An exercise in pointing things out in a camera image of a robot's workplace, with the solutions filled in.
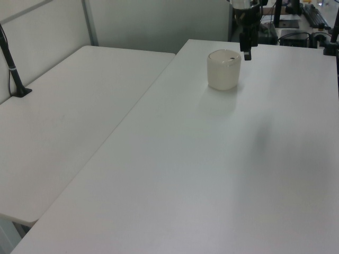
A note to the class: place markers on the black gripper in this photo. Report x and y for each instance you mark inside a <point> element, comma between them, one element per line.
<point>249,29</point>

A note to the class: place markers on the cream trash bin with lid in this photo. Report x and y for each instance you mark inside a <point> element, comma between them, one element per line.
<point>223,74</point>

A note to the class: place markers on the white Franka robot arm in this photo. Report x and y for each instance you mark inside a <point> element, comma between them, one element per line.
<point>241,4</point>

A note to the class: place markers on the green and black box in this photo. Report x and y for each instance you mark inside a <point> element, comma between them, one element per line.
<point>268,34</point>

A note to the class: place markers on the black electronics box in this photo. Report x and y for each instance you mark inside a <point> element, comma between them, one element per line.
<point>294,39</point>

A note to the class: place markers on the silver grey device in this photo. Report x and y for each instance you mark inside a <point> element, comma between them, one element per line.
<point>319,39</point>

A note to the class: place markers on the black keyboard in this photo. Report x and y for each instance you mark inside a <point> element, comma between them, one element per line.
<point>315,16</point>

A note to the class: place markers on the white side table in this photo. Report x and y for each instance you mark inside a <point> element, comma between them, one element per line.
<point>66,111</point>

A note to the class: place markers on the black pole with white tie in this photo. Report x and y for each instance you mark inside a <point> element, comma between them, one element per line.
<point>12,68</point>

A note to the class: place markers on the black stand with base plate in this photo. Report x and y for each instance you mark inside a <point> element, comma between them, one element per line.
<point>278,13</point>

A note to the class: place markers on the black camera stand clamp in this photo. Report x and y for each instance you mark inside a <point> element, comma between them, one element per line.
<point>330,49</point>

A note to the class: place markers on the grey aluminium partition post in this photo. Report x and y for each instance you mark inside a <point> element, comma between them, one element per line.
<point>90,23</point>

